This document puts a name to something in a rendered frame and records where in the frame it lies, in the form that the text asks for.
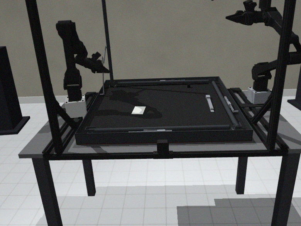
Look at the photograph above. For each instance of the white rectangular card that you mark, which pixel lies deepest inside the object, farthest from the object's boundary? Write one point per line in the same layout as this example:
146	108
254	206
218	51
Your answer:
138	110

